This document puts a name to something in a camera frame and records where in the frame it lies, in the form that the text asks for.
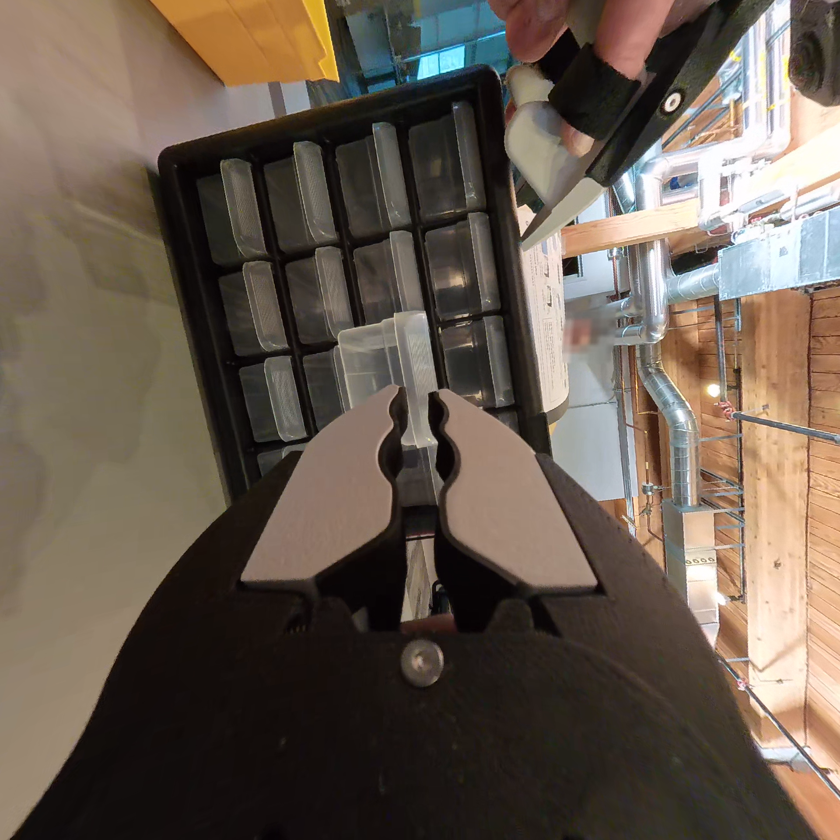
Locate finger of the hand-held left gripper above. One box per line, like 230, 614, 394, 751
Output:
520, 172, 609, 250

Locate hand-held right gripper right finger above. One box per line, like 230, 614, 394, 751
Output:
428, 387, 601, 597

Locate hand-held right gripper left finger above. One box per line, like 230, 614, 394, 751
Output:
240, 385, 406, 595

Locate clear plastic pulled-out drawer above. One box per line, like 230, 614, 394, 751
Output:
335, 310, 442, 454

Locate black drawer cabinet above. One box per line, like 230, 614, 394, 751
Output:
157, 64, 553, 506

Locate set of clear cabinet drawers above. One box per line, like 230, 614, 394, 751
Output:
196, 100, 516, 476

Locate person's left hand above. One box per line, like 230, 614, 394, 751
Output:
489, 0, 719, 157

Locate wooden beam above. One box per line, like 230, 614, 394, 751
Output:
561, 197, 703, 258

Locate silver insulated pipes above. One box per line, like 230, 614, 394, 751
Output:
617, 7, 798, 345

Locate white printed sheet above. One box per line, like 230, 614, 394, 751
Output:
521, 217, 572, 421

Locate black metal rod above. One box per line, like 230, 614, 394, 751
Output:
731, 410, 840, 447

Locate yellow plastic bin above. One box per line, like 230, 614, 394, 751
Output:
147, 0, 340, 88

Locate galvanised duct box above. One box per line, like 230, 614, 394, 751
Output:
661, 499, 719, 631

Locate silver spiral ventilation duct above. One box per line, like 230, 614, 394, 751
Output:
633, 341, 702, 508

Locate grey rectangular metal duct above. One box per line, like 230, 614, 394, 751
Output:
718, 206, 840, 303

